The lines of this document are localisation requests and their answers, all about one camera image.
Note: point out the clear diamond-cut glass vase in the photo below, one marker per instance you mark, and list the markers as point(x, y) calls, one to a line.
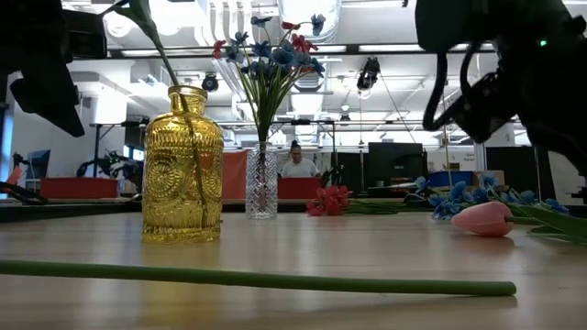
point(262, 192)

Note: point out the blue plastic bin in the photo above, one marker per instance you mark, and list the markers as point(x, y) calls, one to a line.
point(447, 178)

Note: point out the black slanted strut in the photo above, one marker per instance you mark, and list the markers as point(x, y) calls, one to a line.
point(23, 192)

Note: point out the blue artificial flower bunch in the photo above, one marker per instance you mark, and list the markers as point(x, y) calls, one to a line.
point(282, 56)
point(458, 192)

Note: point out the blue screen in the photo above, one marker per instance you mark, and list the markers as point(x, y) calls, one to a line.
point(39, 164)

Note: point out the red partition panel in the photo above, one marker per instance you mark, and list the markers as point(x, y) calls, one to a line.
point(235, 174)

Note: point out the red artificial flower bunch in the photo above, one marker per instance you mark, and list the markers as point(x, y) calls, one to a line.
point(330, 199)
point(302, 43)

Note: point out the black background robot arm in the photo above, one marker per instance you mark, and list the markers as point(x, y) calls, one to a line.
point(112, 167)

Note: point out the black aluminium frame rail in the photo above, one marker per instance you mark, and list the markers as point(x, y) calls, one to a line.
point(69, 212)

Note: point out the black overhead light bar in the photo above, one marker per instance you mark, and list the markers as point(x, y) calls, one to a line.
point(351, 47)

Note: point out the black ceiling-mounted camera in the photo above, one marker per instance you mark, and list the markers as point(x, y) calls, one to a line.
point(368, 75)
point(210, 83)

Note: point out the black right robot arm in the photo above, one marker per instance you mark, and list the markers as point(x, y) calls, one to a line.
point(481, 23)

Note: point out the artificial tulip green stem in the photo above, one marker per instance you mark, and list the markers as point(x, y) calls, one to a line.
point(140, 11)
point(275, 278)

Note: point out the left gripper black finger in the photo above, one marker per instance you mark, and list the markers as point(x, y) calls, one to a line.
point(50, 101)
point(85, 36)

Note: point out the pink artificial tulip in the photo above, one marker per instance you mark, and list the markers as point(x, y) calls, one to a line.
point(481, 219)

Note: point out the red storage bin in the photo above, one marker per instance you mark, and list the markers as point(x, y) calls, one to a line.
point(298, 188)
point(78, 188)

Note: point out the black metal frame table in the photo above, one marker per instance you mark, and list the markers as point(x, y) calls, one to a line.
point(96, 151)

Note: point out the black partition panel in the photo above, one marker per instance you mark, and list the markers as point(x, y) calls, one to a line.
point(513, 174)

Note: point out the black equipment stand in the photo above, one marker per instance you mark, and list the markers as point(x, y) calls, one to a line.
point(580, 194)

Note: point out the brown cardboard box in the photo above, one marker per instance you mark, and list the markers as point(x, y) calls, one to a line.
point(500, 175)

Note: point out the white square pillar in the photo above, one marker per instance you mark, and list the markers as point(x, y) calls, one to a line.
point(479, 158)

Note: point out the person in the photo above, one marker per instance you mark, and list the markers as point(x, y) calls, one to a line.
point(300, 168)

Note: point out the yellow embossed glass vase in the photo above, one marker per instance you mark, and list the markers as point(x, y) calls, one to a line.
point(183, 183)

